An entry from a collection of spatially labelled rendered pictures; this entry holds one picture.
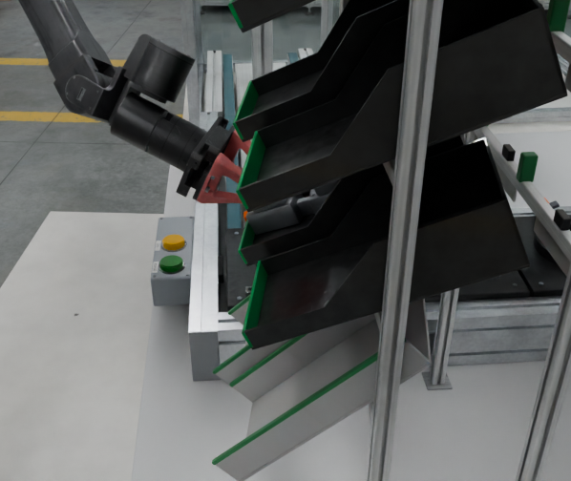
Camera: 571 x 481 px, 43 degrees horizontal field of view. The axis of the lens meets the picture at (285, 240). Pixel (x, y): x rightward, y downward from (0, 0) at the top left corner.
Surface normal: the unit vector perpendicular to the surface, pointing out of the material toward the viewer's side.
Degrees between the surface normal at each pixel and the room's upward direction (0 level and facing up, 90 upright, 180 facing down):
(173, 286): 90
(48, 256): 0
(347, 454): 0
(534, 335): 90
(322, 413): 90
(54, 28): 53
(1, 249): 0
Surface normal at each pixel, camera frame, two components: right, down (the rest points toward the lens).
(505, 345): 0.08, 0.53
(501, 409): 0.00, -0.85
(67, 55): -0.39, -0.07
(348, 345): -0.70, -0.63
